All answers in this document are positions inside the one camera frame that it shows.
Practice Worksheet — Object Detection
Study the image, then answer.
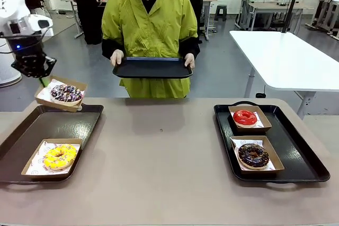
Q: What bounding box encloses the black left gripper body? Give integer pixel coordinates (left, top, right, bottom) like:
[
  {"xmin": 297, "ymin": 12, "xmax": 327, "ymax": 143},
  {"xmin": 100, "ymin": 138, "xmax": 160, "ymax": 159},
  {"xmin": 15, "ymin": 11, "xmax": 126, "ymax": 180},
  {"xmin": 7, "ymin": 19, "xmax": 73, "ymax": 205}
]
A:
[{"xmin": 5, "ymin": 34, "xmax": 44, "ymax": 61}]

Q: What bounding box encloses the white red-printed liner paper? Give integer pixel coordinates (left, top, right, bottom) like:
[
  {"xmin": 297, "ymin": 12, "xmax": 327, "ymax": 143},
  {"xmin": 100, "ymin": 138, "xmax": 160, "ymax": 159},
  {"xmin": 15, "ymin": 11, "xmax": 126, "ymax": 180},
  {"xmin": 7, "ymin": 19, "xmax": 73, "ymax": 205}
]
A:
[
  {"xmin": 229, "ymin": 106, "xmax": 266, "ymax": 129},
  {"xmin": 39, "ymin": 78, "xmax": 86, "ymax": 108},
  {"xmin": 233, "ymin": 138, "xmax": 276, "ymax": 171},
  {"xmin": 28, "ymin": 140, "xmax": 81, "ymax": 176}
]

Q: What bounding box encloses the chocolate sprinkled donut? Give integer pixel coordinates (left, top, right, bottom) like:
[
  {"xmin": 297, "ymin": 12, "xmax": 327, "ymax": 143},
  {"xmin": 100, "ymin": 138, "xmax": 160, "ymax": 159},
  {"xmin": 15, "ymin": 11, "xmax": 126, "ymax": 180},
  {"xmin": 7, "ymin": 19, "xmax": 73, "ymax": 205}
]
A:
[{"xmin": 50, "ymin": 84, "xmax": 84, "ymax": 106}]

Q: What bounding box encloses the brown cardboard food box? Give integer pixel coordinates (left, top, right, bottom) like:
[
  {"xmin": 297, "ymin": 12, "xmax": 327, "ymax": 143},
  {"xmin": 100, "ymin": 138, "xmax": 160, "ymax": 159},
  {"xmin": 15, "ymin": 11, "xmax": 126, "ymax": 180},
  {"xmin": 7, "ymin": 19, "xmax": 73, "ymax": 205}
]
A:
[
  {"xmin": 228, "ymin": 105, "xmax": 273, "ymax": 133},
  {"xmin": 34, "ymin": 75, "xmax": 88, "ymax": 113},
  {"xmin": 21, "ymin": 138, "xmax": 84, "ymax": 179},
  {"xmin": 229, "ymin": 135, "xmax": 286, "ymax": 175}
]

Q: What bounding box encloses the yellow sprinkle donut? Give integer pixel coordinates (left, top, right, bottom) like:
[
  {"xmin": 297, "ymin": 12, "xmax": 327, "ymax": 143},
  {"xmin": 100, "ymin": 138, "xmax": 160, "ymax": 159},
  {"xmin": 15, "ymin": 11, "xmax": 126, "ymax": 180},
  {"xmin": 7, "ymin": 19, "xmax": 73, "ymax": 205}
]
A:
[{"xmin": 42, "ymin": 143, "xmax": 78, "ymax": 171}]

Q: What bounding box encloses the dark plastic serving tray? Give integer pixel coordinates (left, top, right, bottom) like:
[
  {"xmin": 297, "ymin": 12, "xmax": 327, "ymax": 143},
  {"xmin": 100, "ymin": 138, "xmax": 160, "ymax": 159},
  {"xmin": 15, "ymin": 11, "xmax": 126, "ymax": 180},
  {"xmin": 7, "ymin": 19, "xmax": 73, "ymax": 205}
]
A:
[{"xmin": 112, "ymin": 57, "xmax": 194, "ymax": 80}]

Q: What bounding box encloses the red glazed donut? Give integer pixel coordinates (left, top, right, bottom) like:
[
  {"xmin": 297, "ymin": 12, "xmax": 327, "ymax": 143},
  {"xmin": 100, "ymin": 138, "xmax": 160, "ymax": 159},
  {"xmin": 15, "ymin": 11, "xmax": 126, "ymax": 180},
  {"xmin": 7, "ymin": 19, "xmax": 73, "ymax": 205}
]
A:
[{"xmin": 233, "ymin": 109, "xmax": 258, "ymax": 128}]

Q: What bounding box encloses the chocolate sprinkle donut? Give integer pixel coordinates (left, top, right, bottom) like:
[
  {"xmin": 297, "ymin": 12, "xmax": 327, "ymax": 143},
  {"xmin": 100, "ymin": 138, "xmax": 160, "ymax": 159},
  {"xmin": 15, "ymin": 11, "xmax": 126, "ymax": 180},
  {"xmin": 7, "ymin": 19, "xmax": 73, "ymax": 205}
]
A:
[{"xmin": 237, "ymin": 142, "xmax": 271, "ymax": 171}]

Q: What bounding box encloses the person's left forearm black sleeve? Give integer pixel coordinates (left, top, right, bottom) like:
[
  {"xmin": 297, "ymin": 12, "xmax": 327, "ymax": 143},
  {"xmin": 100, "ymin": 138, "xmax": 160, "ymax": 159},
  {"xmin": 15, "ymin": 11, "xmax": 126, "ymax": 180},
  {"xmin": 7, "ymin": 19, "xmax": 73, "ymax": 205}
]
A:
[{"xmin": 178, "ymin": 36, "xmax": 201, "ymax": 61}]

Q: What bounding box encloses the person's right forearm black sleeve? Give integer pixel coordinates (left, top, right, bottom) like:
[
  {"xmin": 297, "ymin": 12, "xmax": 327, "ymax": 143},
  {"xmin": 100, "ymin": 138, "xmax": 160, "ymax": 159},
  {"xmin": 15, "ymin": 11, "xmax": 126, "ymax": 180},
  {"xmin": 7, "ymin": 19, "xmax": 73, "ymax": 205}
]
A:
[{"xmin": 101, "ymin": 37, "xmax": 126, "ymax": 60}]

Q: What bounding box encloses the person's right hand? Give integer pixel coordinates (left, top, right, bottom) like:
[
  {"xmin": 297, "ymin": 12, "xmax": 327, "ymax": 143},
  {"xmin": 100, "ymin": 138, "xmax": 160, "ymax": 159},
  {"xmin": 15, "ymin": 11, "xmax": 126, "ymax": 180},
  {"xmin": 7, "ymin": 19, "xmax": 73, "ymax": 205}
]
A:
[{"xmin": 110, "ymin": 49, "xmax": 125, "ymax": 67}]

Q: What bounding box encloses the person's left hand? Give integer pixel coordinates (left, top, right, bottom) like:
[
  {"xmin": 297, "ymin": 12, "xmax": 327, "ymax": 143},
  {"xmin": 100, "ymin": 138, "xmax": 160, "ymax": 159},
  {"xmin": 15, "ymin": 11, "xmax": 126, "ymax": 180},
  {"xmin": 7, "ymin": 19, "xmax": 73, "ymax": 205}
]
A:
[{"xmin": 183, "ymin": 52, "xmax": 196, "ymax": 69}]

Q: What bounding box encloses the person in yellow-green jacket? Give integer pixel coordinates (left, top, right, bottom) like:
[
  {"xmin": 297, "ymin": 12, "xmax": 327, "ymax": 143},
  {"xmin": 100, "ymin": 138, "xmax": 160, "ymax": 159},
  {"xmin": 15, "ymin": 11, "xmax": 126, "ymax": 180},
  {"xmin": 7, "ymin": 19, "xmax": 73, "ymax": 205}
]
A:
[{"xmin": 101, "ymin": 0, "xmax": 201, "ymax": 100}]

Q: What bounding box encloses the grey plastic stool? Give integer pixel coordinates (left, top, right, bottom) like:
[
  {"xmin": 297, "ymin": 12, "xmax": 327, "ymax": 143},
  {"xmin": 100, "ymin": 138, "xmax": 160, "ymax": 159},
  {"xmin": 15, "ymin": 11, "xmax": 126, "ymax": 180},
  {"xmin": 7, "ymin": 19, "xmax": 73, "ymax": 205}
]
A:
[{"xmin": 214, "ymin": 4, "xmax": 228, "ymax": 22}]

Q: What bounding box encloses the long background work desk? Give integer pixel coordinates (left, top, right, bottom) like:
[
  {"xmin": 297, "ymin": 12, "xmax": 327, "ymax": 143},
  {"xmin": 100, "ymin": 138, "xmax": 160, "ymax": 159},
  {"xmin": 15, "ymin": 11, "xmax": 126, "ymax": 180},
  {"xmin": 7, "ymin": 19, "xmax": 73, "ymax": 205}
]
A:
[{"xmin": 236, "ymin": 0, "xmax": 316, "ymax": 32}]

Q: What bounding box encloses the large white table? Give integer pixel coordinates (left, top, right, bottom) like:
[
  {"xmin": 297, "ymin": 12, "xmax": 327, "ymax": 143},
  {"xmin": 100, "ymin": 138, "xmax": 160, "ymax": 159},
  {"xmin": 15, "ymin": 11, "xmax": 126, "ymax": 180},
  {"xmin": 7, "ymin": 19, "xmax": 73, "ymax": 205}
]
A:
[{"xmin": 228, "ymin": 30, "xmax": 339, "ymax": 120}]

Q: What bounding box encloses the black stand pole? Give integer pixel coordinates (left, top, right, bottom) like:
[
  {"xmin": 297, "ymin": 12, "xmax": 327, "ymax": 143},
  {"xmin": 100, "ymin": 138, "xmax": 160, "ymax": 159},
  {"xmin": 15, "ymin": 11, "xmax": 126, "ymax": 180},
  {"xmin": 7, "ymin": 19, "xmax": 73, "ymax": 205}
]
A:
[{"xmin": 281, "ymin": 0, "xmax": 306, "ymax": 34}]

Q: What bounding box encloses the brown tray with handles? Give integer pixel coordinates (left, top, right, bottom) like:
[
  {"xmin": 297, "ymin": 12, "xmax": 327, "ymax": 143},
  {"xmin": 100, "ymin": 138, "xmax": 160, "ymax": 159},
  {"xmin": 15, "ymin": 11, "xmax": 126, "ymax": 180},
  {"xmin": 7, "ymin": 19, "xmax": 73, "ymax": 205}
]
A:
[{"xmin": 0, "ymin": 104, "xmax": 105, "ymax": 185}]

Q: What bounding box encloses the black tray with handles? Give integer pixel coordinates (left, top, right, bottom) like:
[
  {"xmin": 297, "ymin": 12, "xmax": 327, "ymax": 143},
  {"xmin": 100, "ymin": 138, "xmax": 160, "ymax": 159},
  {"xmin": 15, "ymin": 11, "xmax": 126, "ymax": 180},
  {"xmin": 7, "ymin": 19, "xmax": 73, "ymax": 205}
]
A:
[{"xmin": 213, "ymin": 100, "xmax": 332, "ymax": 185}]

